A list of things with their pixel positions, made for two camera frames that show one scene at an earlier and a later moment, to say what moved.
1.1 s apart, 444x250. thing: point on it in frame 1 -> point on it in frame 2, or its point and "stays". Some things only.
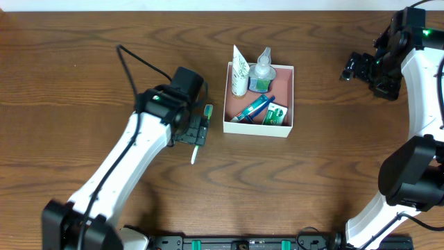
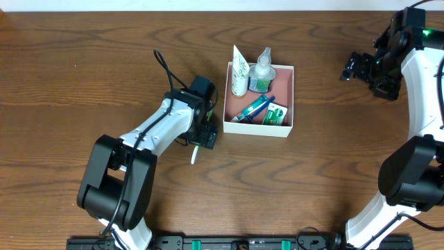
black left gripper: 193,130 -> 205,137
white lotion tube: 241,70 stays
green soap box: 275,114 stays
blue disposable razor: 248,119 stays
